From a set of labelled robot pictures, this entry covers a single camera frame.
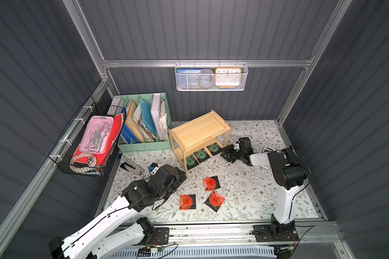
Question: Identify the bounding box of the green tea bag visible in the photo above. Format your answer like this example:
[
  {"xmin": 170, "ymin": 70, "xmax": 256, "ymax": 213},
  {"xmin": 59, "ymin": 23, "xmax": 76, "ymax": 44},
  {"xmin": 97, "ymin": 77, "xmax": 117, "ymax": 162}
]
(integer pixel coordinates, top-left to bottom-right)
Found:
[
  {"xmin": 207, "ymin": 142, "xmax": 221, "ymax": 156},
  {"xmin": 194, "ymin": 148, "xmax": 210, "ymax": 163},
  {"xmin": 186, "ymin": 154, "xmax": 199, "ymax": 170}
]

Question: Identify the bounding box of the red tea bag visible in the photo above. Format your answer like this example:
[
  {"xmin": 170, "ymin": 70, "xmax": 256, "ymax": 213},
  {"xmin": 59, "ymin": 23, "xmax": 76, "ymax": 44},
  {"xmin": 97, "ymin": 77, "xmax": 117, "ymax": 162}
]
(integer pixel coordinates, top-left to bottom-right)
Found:
[
  {"xmin": 203, "ymin": 176, "xmax": 220, "ymax": 191},
  {"xmin": 204, "ymin": 191, "xmax": 225, "ymax": 212},
  {"xmin": 179, "ymin": 194, "xmax": 196, "ymax": 210}
]

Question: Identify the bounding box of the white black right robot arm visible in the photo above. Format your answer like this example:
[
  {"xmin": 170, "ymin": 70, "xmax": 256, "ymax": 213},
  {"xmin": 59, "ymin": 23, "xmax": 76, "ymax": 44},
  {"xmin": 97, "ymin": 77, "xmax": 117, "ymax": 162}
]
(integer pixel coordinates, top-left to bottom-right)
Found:
[{"xmin": 220, "ymin": 137, "xmax": 311, "ymax": 241}]

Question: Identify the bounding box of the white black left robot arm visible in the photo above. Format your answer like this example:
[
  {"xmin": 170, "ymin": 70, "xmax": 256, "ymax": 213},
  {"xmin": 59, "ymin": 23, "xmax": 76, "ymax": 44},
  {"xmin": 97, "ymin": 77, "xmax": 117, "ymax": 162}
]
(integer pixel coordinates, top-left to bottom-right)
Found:
[{"xmin": 49, "ymin": 164, "xmax": 187, "ymax": 259}]

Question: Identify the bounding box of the wooden two-tier shelf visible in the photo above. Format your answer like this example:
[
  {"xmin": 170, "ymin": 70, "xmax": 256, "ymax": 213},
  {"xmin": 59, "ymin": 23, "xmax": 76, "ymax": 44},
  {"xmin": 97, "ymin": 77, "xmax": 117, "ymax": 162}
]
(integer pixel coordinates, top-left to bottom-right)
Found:
[{"xmin": 169, "ymin": 110, "xmax": 231, "ymax": 172}]

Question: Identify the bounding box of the black stapler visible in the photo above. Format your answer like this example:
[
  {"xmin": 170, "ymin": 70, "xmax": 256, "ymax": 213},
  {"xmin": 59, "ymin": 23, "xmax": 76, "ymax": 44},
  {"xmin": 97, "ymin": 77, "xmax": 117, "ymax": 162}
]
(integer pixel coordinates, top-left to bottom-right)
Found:
[{"xmin": 120, "ymin": 161, "xmax": 143, "ymax": 175}]

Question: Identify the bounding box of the clear tape roll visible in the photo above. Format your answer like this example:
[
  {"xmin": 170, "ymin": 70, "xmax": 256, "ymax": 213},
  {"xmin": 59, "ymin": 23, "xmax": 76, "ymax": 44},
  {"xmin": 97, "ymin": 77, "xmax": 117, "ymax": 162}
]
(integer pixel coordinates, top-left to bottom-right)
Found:
[{"xmin": 70, "ymin": 153, "xmax": 97, "ymax": 167}]

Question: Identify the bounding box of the green file organizer box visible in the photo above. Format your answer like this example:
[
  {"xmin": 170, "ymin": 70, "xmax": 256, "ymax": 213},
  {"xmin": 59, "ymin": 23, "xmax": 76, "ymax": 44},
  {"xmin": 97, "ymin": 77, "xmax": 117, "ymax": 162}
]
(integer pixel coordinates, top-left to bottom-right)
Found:
[{"xmin": 109, "ymin": 92, "xmax": 171, "ymax": 153}]

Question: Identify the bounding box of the pink plastic case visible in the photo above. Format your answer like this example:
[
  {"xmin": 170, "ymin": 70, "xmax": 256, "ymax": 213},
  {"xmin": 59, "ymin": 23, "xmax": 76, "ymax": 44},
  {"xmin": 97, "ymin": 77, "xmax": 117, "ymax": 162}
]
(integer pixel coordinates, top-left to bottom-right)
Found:
[{"xmin": 79, "ymin": 115, "xmax": 114, "ymax": 155}]

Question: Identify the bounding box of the yellow white clock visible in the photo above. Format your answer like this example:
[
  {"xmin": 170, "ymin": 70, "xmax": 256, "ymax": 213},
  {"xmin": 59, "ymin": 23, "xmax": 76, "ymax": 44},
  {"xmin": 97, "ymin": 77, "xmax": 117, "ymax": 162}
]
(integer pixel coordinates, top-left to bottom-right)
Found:
[{"xmin": 215, "ymin": 68, "xmax": 242, "ymax": 87}]

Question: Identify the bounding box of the grey tape roll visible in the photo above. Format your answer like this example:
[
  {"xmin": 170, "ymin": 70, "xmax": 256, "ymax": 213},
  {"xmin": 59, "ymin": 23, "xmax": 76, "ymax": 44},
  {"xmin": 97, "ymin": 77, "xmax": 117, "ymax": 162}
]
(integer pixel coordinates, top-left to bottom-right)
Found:
[{"xmin": 198, "ymin": 69, "xmax": 215, "ymax": 88}]

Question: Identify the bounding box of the black wire side basket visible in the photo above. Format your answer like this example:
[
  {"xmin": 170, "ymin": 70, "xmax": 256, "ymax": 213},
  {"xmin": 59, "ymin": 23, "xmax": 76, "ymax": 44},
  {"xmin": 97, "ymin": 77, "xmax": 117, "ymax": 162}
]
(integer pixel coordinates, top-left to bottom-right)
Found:
[{"xmin": 49, "ymin": 98, "xmax": 125, "ymax": 177}]

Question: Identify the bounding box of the white wire wall basket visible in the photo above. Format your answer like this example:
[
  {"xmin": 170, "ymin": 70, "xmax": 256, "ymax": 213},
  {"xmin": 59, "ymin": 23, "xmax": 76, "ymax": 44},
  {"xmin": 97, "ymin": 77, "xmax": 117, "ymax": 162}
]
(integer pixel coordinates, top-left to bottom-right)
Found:
[{"xmin": 175, "ymin": 62, "xmax": 249, "ymax": 92}]

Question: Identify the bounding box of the blue box in wall basket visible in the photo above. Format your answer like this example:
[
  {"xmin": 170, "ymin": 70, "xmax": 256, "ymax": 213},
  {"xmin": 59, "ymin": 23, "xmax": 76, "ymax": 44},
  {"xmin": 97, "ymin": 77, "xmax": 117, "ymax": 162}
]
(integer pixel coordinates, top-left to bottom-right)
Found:
[{"xmin": 175, "ymin": 68, "xmax": 202, "ymax": 91}]

